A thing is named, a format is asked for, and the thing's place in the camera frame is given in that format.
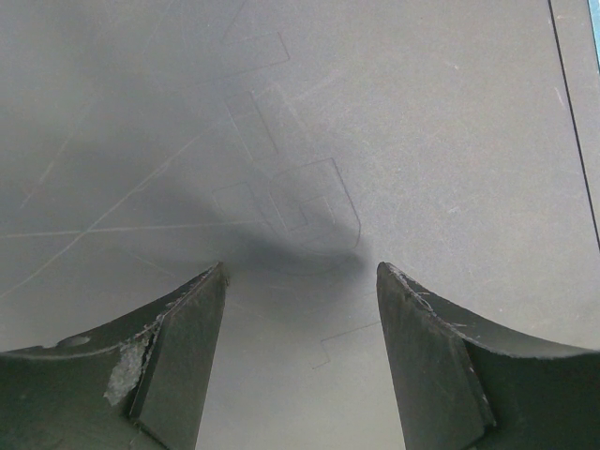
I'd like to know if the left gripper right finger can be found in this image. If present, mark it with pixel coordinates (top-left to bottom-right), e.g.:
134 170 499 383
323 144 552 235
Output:
376 262 599 449

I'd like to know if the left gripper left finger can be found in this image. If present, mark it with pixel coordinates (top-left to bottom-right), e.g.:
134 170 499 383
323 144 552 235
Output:
1 264 229 449

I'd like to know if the black network switch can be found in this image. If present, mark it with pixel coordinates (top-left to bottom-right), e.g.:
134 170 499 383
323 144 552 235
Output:
1 1 599 449

